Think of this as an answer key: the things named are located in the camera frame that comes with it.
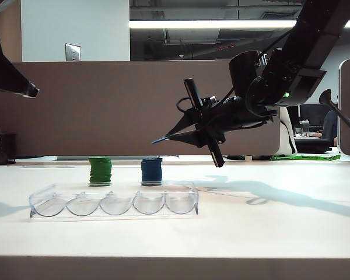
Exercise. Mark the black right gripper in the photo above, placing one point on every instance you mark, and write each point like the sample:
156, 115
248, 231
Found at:
221, 119

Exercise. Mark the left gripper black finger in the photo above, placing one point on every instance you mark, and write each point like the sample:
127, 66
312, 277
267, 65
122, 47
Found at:
6, 78

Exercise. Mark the blue 50 poker chip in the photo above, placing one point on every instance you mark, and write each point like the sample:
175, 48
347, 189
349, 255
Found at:
159, 140

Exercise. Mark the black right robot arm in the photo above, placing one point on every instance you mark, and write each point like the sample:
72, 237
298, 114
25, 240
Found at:
318, 29

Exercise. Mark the blue poker chip stack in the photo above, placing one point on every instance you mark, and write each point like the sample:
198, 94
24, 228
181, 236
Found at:
151, 172

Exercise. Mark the green poker chip stack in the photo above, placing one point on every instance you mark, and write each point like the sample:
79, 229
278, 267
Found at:
100, 172

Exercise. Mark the clear plastic chip tray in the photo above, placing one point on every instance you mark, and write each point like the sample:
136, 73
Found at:
76, 208

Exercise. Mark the black partition foot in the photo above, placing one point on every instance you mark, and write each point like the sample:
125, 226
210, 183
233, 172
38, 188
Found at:
235, 157

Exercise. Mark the wide brown desk partition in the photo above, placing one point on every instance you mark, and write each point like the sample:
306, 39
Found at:
105, 116

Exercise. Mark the white chair back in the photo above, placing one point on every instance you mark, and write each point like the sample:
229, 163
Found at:
286, 137

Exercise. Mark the black computer monitor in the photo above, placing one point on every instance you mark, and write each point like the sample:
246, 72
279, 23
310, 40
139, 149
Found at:
312, 113
293, 116

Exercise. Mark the long ceiling light strip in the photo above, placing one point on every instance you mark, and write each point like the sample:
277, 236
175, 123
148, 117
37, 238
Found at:
207, 24

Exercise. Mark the clear water bottle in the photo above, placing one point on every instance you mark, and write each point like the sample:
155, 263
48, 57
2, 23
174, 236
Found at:
304, 128

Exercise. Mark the green tape strip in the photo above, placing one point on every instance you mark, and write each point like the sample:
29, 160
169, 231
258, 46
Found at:
306, 157

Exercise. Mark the dark background desk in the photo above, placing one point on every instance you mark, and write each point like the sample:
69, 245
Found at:
312, 146

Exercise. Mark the brown foreground ledge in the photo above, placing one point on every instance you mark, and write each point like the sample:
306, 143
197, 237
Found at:
175, 268

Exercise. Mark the seated person in blue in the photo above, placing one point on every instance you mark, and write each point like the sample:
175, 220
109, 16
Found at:
329, 126

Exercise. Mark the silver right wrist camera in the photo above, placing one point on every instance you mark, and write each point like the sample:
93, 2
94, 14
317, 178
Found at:
211, 101

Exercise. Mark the metal wall switch plate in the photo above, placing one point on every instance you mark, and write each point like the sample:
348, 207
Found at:
73, 52

